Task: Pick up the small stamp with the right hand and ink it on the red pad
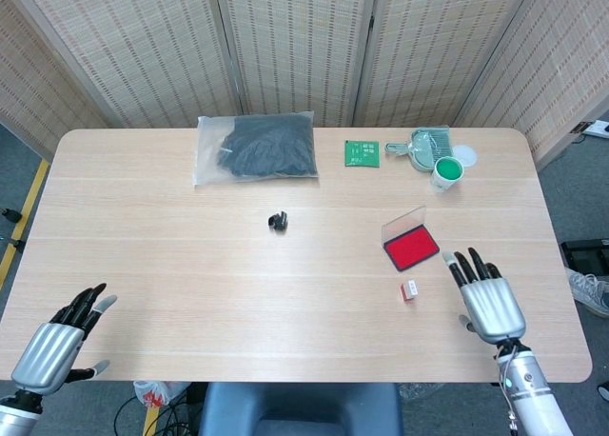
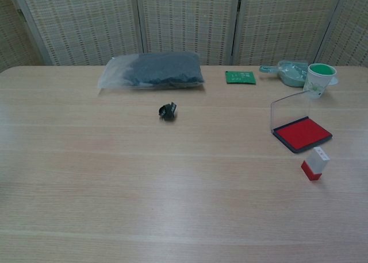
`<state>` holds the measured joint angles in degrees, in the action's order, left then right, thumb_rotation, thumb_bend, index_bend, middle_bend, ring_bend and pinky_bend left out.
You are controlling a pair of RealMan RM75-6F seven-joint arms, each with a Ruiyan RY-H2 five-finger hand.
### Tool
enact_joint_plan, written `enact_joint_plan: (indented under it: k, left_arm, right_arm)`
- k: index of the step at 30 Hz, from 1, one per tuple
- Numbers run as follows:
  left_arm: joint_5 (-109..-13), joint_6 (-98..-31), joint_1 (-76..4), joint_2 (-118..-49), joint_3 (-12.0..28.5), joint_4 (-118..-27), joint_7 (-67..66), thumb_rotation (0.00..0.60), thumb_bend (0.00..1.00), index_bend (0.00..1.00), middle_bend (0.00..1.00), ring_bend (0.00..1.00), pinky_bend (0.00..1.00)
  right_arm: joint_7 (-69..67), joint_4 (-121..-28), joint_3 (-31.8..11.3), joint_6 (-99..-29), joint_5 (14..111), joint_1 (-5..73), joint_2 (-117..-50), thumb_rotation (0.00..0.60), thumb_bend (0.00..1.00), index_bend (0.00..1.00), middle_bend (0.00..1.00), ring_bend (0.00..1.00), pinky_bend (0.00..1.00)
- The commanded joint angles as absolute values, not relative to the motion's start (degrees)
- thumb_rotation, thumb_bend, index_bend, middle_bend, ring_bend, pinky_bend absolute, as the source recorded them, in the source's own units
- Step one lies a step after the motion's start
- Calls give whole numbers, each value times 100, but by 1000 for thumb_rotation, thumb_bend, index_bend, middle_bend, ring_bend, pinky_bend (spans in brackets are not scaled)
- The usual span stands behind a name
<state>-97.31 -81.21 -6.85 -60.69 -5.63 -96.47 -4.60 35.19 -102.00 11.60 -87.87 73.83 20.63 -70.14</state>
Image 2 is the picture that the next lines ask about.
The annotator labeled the red ink pad clear lid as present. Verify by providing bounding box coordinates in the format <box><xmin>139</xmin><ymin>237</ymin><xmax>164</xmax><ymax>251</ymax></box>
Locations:
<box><xmin>270</xmin><ymin>91</ymin><xmax>334</xmax><ymax>154</ymax></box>

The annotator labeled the pale green dustpan set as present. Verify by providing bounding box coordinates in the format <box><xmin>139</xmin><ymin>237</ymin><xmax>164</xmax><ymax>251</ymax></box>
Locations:
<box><xmin>259</xmin><ymin>60</ymin><xmax>310</xmax><ymax>88</ymax></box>

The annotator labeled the red and white stamp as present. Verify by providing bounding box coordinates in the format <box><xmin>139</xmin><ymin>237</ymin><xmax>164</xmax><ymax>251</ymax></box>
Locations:
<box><xmin>301</xmin><ymin>146</ymin><xmax>331</xmax><ymax>183</ymax></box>

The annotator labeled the plastic bag with black garment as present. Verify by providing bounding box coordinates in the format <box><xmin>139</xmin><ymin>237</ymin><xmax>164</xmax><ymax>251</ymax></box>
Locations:
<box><xmin>97</xmin><ymin>52</ymin><xmax>205</xmax><ymax>90</ymax></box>

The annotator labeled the green circuit board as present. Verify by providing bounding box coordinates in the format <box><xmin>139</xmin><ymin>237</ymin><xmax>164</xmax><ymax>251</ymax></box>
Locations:
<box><xmin>224</xmin><ymin>70</ymin><xmax>256</xmax><ymax>85</ymax></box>

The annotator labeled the paper cup green inside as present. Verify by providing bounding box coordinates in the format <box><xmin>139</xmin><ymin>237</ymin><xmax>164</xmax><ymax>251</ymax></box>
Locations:
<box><xmin>303</xmin><ymin>63</ymin><xmax>337</xmax><ymax>100</ymax></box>

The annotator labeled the woven folding screen panel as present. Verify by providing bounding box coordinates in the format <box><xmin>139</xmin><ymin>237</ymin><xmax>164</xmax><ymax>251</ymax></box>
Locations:
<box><xmin>0</xmin><ymin>0</ymin><xmax>47</xmax><ymax>73</ymax></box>
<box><xmin>11</xmin><ymin>0</ymin><xmax>144</xmax><ymax>66</ymax></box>
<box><xmin>232</xmin><ymin>0</ymin><xmax>344</xmax><ymax>66</ymax></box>
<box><xmin>315</xmin><ymin>0</ymin><xmax>368</xmax><ymax>67</ymax></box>
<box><xmin>135</xmin><ymin>0</ymin><xmax>241</xmax><ymax>65</ymax></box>

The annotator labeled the small black clip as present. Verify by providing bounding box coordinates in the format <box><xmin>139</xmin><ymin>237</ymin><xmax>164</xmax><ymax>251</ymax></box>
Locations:
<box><xmin>157</xmin><ymin>102</ymin><xmax>178</xmax><ymax>122</ymax></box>

